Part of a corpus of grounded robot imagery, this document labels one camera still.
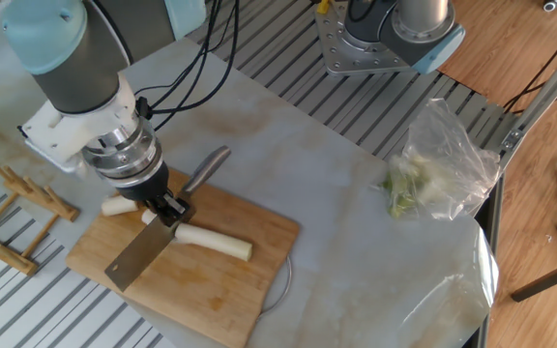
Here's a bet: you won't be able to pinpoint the white scallion stalk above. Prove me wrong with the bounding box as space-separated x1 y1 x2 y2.
141 208 254 263

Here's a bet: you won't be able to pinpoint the bamboo cutting board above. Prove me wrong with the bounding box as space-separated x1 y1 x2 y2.
65 168 302 348

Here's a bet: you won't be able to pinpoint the steel cleaver knife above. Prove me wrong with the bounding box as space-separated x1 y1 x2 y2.
103 145 232 293

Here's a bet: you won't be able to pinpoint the black floor cables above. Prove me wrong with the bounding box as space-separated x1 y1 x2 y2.
502 14 557 116

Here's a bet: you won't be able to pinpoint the dark wooden bar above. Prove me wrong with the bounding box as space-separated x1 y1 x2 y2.
510 252 557 304

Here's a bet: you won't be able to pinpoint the short cut scallion piece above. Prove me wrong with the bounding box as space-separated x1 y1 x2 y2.
101 194 140 218

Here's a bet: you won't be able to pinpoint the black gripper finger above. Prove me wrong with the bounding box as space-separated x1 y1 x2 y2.
147 195 186 228
164 190 193 218

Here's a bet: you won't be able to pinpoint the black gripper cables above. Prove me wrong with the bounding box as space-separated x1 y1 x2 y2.
132 0 241 132

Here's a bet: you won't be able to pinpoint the silver robot mounting plate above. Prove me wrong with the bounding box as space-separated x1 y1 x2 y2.
314 1 425 77

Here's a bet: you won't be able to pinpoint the aluminium frame beam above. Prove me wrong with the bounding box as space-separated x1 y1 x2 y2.
497 31 557 169

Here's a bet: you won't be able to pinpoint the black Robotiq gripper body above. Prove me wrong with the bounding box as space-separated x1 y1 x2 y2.
117 162 171 204

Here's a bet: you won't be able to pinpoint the plastic bag of scallion scraps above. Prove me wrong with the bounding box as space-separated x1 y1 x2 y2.
379 97 502 222

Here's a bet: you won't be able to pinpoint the wooden peg rack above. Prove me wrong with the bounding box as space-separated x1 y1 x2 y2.
0 153 80 277

